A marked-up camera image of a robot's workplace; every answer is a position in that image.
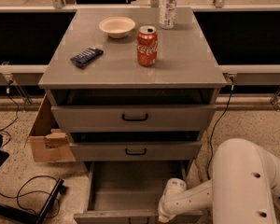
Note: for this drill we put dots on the red cola can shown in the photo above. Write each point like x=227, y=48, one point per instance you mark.
x=147, y=44

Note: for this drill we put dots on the black metal floor stand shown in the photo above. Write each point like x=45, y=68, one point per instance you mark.
x=28, y=214

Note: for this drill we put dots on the dark blue snack packet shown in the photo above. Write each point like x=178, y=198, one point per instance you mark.
x=86, y=56

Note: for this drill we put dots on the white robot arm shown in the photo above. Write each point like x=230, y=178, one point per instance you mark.
x=245, y=179

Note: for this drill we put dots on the grey middle drawer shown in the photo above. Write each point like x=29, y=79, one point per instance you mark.
x=137, y=151

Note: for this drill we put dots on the grey top drawer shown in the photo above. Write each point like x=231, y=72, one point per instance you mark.
x=132, y=118

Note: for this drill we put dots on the clear plastic water bottle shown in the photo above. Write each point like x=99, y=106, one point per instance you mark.
x=167, y=13

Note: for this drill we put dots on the grey drawer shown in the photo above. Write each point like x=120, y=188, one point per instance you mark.
x=137, y=151
x=126, y=192
x=132, y=118

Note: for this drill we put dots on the cream paper bowl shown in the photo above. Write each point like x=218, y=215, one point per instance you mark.
x=117, y=27

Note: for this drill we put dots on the grey drawer cabinet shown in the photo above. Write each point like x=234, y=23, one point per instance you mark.
x=185, y=72

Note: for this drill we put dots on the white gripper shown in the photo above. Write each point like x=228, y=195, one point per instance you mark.
x=172, y=200

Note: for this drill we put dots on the grey bottom drawer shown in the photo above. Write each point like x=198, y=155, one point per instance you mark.
x=126, y=192

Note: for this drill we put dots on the brown cardboard box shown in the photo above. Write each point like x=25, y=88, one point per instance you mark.
x=48, y=143

